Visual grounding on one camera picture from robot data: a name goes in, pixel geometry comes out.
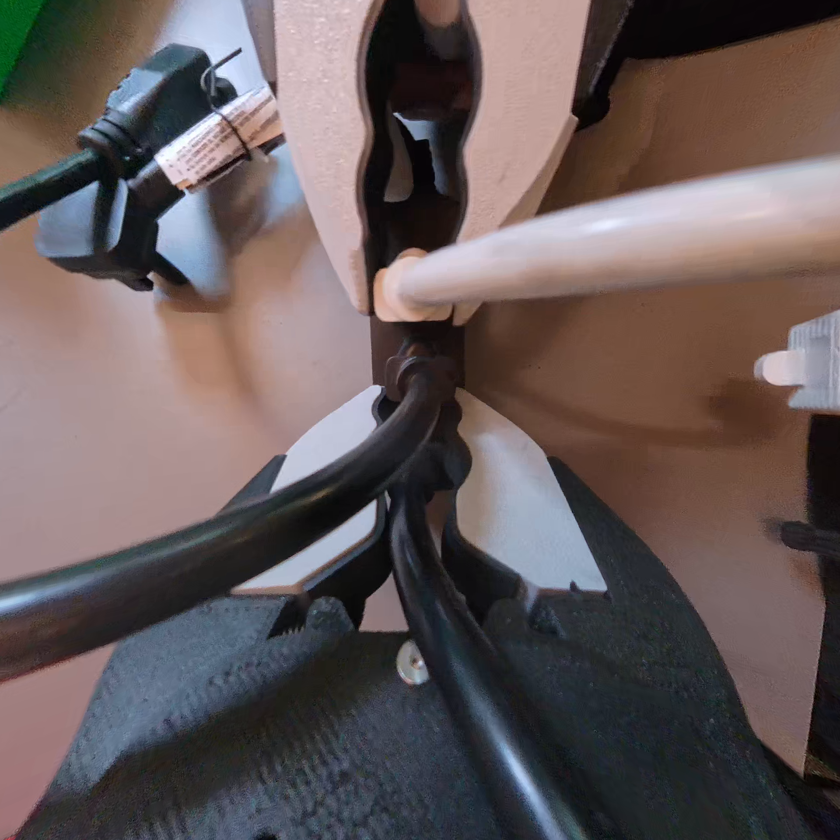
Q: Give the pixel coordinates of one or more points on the green plastic bin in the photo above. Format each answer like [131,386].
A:
[16,39]

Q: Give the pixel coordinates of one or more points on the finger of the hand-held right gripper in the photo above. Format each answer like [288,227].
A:
[315,131]
[525,98]

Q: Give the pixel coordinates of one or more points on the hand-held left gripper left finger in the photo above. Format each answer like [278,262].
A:
[328,439]

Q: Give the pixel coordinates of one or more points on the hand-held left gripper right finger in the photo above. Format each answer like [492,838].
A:
[525,525]

